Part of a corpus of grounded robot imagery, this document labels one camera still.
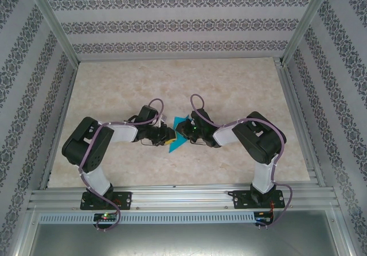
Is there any blue paper sheet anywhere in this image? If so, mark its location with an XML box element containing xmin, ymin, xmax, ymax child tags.
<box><xmin>167</xmin><ymin>114</ymin><xmax>192</xmax><ymax>154</ymax></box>

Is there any grey sheet metal panel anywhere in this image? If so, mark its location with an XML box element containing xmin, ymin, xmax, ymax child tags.
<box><xmin>17</xmin><ymin>210</ymin><xmax>352</xmax><ymax>256</ymax></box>

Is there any left small controller board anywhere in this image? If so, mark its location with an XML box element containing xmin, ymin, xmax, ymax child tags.
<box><xmin>93</xmin><ymin>213</ymin><xmax>118</xmax><ymax>222</ymax></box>

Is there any small controller board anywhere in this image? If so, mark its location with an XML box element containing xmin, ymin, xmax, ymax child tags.
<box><xmin>255</xmin><ymin>215</ymin><xmax>275</xmax><ymax>225</ymax></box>
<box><xmin>93</xmin><ymin>213</ymin><xmax>118</xmax><ymax>222</ymax></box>

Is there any right small controller board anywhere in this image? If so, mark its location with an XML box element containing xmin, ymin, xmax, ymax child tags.
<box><xmin>255</xmin><ymin>215</ymin><xmax>275</xmax><ymax>225</ymax></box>

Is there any aluminium mounting rail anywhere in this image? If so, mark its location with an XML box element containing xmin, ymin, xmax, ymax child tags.
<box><xmin>27</xmin><ymin>183</ymin><xmax>338</xmax><ymax>211</ymax></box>

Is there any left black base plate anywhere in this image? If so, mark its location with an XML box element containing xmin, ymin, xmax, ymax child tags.
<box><xmin>80</xmin><ymin>191</ymin><xmax>132</xmax><ymax>211</ymax></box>

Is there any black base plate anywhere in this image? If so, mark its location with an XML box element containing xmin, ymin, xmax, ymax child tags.
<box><xmin>80</xmin><ymin>191</ymin><xmax>132</xmax><ymax>211</ymax></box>
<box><xmin>232</xmin><ymin>189</ymin><xmax>284</xmax><ymax>210</ymax></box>

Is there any slotted grey cable duct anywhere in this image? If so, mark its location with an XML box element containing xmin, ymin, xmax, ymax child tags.
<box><xmin>38</xmin><ymin>212</ymin><xmax>256</xmax><ymax>224</ymax></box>

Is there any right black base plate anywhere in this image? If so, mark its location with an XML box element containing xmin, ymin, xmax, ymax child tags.
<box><xmin>232</xmin><ymin>189</ymin><xmax>284</xmax><ymax>210</ymax></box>

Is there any aluminium side rail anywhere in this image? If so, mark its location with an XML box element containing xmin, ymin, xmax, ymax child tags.
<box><xmin>38</xmin><ymin>62</ymin><xmax>80</xmax><ymax>189</ymax></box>
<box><xmin>274</xmin><ymin>56</ymin><xmax>326</xmax><ymax>188</ymax></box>

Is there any aluminium frame post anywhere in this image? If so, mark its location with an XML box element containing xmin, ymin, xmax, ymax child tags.
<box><xmin>280</xmin><ymin>0</ymin><xmax>336</xmax><ymax>66</ymax></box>
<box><xmin>25</xmin><ymin>0</ymin><xmax>80</xmax><ymax>64</ymax></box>

